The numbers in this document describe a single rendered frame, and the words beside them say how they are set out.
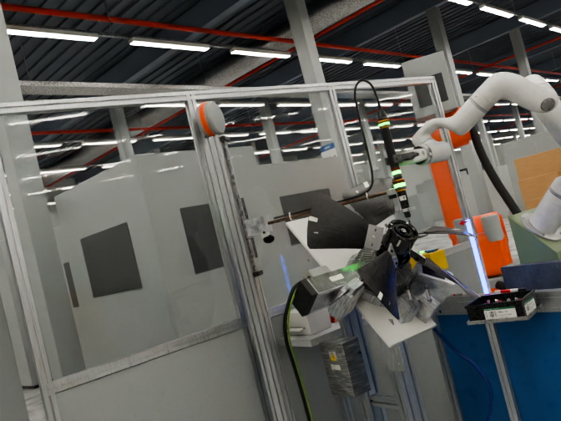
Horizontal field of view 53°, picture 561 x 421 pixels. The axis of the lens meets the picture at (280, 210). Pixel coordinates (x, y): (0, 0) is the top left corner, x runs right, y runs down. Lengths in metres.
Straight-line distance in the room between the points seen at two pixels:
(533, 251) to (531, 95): 0.73
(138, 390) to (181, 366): 0.20
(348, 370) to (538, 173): 8.29
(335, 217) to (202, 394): 0.94
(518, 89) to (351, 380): 1.29
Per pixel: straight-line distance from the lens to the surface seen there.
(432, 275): 2.29
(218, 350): 2.53
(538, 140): 12.95
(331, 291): 2.05
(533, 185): 10.38
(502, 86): 2.36
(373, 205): 2.33
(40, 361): 2.30
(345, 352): 2.34
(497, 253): 6.16
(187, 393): 2.48
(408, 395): 2.33
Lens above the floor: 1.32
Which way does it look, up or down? 2 degrees up
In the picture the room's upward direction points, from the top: 14 degrees counter-clockwise
